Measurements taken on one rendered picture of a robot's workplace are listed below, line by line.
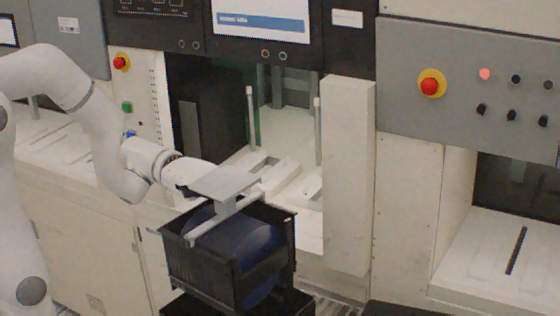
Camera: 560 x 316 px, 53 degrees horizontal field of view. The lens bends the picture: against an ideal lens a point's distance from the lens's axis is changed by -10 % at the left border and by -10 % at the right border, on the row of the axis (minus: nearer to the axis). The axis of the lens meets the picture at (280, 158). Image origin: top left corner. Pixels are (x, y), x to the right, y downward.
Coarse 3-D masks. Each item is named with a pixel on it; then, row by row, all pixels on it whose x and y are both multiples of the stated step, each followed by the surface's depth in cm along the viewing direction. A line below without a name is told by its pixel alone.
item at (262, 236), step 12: (264, 228) 131; (276, 228) 134; (252, 240) 128; (264, 240) 132; (276, 240) 136; (240, 252) 126; (252, 252) 130; (264, 252) 133; (240, 264) 127; (252, 264) 131; (276, 276) 140; (264, 288) 137; (252, 300) 134
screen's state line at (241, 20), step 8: (224, 16) 154; (232, 16) 153; (240, 16) 151; (248, 16) 150; (256, 16) 149; (264, 16) 148; (224, 24) 155; (232, 24) 154; (240, 24) 152; (248, 24) 151; (256, 24) 150; (264, 24) 149; (272, 24) 147; (280, 24) 146; (288, 24) 145; (296, 24) 144; (304, 24) 143; (296, 32) 145; (304, 32) 144
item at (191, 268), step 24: (216, 192) 124; (240, 192) 125; (264, 192) 139; (216, 216) 130; (264, 216) 140; (288, 216) 135; (168, 240) 131; (192, 240) 124; (288, 240) 135; (168, 264) 135; (192, 264) 129; (216, 264) 123; (264, 264) 130; (288, 264) 138; (192, 288) 132; (216, 288) 126; (240, 288) 125; (288, 288) 141; (240, 312) 127
